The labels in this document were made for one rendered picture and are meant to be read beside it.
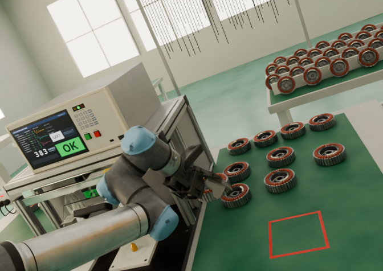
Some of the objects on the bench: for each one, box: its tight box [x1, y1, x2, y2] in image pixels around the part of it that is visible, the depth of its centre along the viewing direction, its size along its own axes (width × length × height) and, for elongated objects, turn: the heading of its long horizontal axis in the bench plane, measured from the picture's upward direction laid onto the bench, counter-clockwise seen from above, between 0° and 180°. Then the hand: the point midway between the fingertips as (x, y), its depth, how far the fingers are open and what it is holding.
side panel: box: [174, 104, 216, 178], centre depth 144 cm, size 28×3×32 cm, turn 37°
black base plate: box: [91, 201, 203, 271], centre depth 124 cm, size 47×64×2 cm
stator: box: [264, 169, 297, 193], centre depth 124 cm, size 11×11×4 cm
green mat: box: [191, 113, 383, 271], centre depth 124 cm, size 94×61×1 cm, turn 37°
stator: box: [266, 146, 295, 167], centre depth 139 cm, size 11×11×4 cm
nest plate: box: [109, 234, 158, 271], centre depth 118 cm, size 15×15×1 cm
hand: (213, 188), depth 105 cm, fingers closed on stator, 13 cm apart
